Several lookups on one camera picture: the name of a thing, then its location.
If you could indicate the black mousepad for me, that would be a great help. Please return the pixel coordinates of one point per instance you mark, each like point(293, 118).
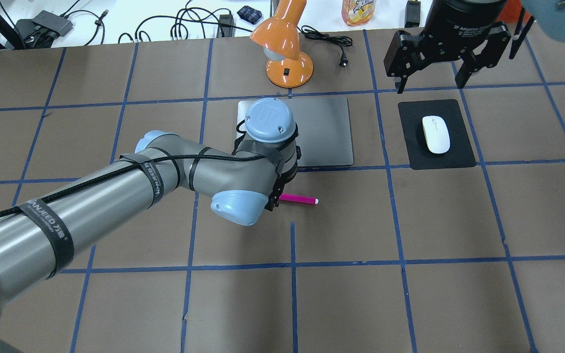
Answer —
point(460, 154)

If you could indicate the pink highlighter pen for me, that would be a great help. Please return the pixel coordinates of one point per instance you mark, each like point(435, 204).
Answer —
point(299, 199)

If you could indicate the yellow snack bag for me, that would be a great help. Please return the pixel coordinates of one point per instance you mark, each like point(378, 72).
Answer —
point(357, 12)

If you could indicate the silver laptop notebook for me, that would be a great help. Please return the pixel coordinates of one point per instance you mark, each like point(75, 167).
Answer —
point(325, 136)

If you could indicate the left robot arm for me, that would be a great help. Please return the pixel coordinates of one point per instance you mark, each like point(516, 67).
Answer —
point(41, 237)

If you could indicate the orange round object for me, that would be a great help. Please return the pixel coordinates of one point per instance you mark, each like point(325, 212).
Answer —
point(511, 13)

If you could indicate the black power adapter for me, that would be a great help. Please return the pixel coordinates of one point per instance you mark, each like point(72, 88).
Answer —
point(412, 13)

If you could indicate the grey usb hub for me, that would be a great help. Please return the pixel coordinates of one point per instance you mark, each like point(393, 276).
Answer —
point(53, 22)

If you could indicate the dark blue pouch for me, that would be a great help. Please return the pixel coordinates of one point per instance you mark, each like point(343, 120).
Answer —
point(250, 14)

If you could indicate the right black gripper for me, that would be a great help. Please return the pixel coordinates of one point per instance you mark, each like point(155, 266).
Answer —
point(460, 22)

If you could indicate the orange desk lamp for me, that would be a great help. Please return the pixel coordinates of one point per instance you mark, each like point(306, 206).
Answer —
point(287, 66)

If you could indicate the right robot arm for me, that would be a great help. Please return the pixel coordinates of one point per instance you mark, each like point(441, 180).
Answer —
point(549, 14)

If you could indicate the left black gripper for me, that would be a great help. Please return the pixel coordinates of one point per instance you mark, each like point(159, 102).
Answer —
point(276, 196)

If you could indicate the white computer mouse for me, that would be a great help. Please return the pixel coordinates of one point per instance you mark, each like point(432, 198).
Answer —
point(436, 134)

